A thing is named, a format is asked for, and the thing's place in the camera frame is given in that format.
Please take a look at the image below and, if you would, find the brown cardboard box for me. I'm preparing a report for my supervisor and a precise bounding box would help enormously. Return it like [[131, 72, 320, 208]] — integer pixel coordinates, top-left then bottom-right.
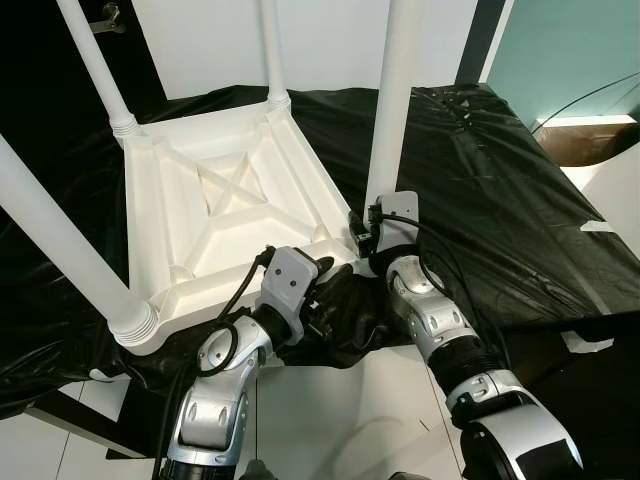
[[540, 122, 639, 166]]

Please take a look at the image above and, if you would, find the thin black wall cable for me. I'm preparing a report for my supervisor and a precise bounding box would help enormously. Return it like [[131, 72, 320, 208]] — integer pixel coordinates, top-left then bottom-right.
[[530, 72, 640, 136]]

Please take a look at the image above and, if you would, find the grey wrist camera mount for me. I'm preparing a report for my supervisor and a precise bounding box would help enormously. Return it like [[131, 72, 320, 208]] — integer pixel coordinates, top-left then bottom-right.
[[260, 247, 321, 341], [378, 190, 421, 241]]

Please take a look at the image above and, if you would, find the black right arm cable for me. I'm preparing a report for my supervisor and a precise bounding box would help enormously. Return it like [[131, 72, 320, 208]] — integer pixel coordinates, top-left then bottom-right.
[[370, 205, 511, 371]]

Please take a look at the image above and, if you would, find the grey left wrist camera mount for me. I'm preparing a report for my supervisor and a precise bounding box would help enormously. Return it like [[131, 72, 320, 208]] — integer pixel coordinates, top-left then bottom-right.
[[260, 247, 321, 341]]

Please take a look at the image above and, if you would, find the metal door handle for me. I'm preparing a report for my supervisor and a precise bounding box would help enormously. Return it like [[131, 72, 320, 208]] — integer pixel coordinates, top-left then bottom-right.
[[88, 3, 126, 34]]

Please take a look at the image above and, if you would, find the white plastic table leg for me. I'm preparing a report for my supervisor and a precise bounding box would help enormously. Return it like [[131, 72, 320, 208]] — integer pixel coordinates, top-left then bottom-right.
[[258, 0, 293, 109], [365, 0, 426, 216], [55, 0, 143, 141], [0, 135, 161, 349]]

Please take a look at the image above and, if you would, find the black plastic sheet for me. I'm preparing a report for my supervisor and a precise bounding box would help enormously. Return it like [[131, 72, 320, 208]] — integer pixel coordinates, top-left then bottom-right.
[[0, 82, 640, 421]]

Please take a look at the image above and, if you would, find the white plastic table top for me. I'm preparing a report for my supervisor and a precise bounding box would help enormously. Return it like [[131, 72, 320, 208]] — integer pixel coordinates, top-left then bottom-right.
[[108, 95, 376, 356]]

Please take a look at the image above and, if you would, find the black door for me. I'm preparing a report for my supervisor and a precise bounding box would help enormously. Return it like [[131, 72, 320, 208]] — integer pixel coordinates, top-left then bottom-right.
[[0, 0, 166, 221]]

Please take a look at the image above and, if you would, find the dark green left robot leg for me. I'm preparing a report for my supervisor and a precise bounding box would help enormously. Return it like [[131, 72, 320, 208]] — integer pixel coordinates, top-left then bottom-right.
[[240, 460, 276, 480]]

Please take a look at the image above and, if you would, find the dark grey window frame post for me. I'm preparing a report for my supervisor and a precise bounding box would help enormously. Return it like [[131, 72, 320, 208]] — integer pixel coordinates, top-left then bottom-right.
[[455, 0, 511, 86]]

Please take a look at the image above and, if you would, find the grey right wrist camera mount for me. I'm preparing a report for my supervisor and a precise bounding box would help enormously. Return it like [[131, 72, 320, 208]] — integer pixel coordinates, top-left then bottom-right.
[[378, 190, 421, 241]]

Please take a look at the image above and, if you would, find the white curved furniture panel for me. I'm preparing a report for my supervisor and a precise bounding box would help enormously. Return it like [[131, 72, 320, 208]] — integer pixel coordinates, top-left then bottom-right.
[[562, 110, 640, 266]]

